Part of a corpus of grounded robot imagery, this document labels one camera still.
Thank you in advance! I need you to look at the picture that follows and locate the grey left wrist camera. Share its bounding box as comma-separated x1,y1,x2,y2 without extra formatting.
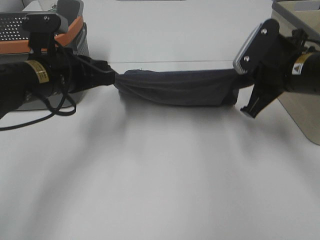
22,12,62,56

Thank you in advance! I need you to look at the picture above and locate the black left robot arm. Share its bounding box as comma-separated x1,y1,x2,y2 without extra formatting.
0,48,116,117

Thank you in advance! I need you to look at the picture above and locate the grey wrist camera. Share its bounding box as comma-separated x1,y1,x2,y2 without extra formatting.
22,12,62,56
232,18,280,75

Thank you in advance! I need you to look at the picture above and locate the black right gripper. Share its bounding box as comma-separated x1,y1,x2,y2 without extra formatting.
232,35,294,119

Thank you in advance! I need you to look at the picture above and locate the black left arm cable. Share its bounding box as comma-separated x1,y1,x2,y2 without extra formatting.
0,37,113,132

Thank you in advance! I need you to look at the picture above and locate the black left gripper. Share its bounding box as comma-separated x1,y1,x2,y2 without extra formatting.
62,48,118,94

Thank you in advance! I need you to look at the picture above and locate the beige bin grey rim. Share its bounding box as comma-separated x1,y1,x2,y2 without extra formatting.
271,0,320,145

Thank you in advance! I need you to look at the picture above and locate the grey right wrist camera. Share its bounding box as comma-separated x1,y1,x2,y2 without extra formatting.
232,18,280,75

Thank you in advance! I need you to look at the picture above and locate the white box green print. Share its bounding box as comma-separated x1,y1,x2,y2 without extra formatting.
21,0,58,12

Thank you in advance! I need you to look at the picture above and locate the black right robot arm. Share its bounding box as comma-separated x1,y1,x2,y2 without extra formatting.
233,29,320,118

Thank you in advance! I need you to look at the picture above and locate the grey perforated basket orange rim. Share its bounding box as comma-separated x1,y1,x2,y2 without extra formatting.
0,0,89,111

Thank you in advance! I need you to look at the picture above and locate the dark navy towel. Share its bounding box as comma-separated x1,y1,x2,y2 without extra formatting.
114,69,239,107

